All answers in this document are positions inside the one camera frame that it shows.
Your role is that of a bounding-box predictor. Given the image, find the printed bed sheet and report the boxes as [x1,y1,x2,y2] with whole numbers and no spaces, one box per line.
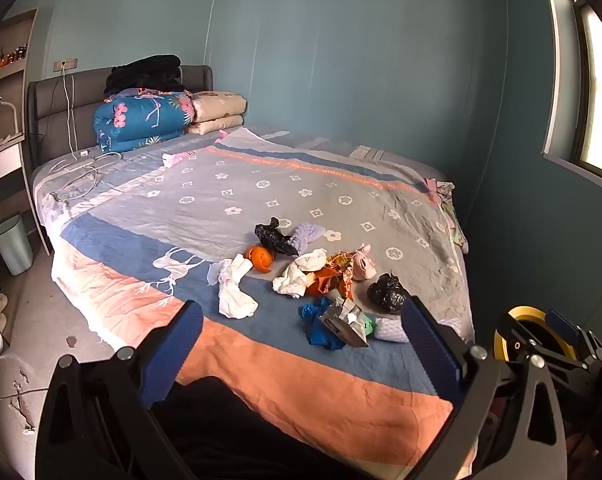
[31,127,477,466]

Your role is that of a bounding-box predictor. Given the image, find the pale blue plastic bin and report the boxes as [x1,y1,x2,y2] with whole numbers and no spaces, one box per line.
[0,212,34,277]

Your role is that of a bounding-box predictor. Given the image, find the blue floral quilt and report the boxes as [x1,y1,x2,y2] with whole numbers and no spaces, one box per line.
[92,89,196,155]

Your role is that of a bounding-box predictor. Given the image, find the crushed grey carton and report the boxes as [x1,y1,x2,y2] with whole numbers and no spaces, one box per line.
[318,297,371,349]

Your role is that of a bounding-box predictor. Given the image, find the pale pink cloth bundle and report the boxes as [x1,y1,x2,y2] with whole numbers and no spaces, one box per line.
[348,243,377,282]

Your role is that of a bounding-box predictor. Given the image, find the orange snack packet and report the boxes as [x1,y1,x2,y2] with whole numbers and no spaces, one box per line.
[305,251,354,298]

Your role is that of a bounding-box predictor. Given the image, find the person's dark trousers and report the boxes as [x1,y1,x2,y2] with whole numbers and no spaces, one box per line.
[151,375,457,480]

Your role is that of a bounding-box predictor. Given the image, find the black folded clothing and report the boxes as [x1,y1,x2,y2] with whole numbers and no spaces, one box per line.
[104,54,186,96]

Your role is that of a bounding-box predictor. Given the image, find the yellow rimmed trash bin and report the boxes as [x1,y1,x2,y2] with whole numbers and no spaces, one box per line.
[494,304,577,363]

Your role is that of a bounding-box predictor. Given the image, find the blue rubber glove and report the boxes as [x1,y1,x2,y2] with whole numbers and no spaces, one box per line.
[298,296,349,352]

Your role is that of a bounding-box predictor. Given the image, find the wooden wall shelf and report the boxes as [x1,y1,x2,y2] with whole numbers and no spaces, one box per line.
[0,7,39,126]

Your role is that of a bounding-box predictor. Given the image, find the pink floral cloth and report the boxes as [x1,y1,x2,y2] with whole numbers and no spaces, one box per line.
[421,177,469,256]

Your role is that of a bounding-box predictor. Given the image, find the orange peel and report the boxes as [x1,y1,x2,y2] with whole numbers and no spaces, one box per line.
[245,245,275,275]

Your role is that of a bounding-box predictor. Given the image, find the white foam net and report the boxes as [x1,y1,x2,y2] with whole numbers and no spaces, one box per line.
[372,316,412,344]

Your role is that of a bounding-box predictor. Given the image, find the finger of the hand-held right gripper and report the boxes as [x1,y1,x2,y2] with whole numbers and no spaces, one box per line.
[545,308,602,361]
[495,312,589,373]

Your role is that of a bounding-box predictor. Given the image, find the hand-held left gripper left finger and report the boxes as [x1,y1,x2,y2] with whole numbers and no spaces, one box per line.
[35,300,204,480]

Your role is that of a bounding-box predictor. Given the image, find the black plastic bag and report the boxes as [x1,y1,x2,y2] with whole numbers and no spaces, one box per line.
[367,271,411,316]
[254,217,300,257]

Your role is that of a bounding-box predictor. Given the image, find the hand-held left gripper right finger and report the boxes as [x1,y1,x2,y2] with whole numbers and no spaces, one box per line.
[401,296,567,480]

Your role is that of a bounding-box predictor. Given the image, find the white desk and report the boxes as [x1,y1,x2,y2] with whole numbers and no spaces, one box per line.
[0,132,52,256]

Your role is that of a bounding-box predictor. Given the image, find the purple knitted cloth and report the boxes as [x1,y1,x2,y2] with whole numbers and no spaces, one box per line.
[291,221,328,252]

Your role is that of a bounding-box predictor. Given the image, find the grey bed headboard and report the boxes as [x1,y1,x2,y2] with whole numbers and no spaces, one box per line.
[26,64,215,171]

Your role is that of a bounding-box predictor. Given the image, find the white charging cable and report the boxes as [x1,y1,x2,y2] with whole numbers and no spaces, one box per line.
[48,66,126,202]

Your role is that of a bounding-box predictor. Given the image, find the window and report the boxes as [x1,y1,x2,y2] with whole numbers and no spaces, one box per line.
[541,0,602,186]

